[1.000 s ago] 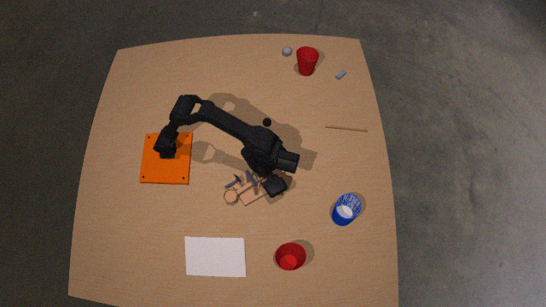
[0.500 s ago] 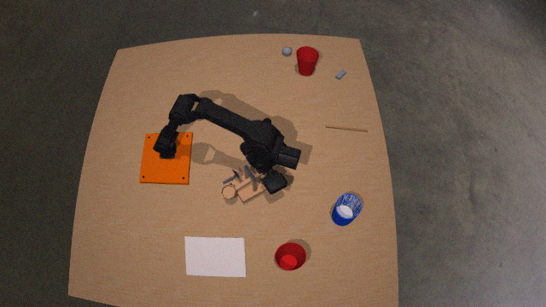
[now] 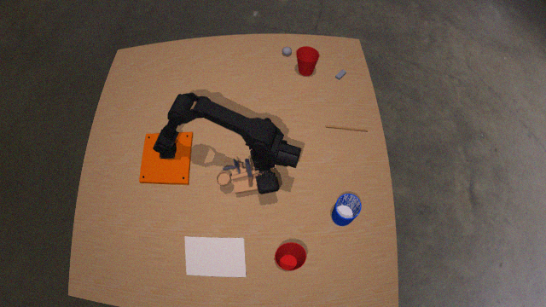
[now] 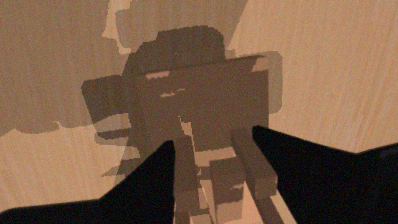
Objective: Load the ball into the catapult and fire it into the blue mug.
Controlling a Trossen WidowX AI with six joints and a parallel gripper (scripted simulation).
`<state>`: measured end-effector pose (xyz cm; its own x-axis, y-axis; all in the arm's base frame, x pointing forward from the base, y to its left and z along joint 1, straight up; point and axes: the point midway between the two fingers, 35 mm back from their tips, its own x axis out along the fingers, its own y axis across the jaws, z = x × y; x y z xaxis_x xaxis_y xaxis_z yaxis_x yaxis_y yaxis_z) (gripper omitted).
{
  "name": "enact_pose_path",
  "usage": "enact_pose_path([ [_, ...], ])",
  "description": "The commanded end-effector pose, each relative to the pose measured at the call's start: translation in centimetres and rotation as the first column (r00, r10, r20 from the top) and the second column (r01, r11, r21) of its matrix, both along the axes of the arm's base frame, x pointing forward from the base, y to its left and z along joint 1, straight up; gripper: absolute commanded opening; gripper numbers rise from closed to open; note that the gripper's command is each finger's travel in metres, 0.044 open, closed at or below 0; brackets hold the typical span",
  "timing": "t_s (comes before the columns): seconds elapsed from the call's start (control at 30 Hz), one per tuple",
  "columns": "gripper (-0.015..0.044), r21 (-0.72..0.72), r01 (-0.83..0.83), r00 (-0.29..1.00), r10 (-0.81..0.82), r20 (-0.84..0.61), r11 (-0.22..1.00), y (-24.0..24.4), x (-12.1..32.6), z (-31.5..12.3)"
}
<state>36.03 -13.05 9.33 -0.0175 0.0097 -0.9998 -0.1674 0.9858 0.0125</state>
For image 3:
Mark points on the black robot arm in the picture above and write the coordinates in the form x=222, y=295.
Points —
x=260, y=134

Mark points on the blue cup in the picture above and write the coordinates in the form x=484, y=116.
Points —
x=347, y=207

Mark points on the small grey ball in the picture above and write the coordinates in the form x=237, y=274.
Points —
x=286, y=50

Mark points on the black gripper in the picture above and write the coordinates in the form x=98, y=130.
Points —
x=268, y=181

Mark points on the white flat rectangular sheet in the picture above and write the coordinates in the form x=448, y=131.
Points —
x=220, y=257

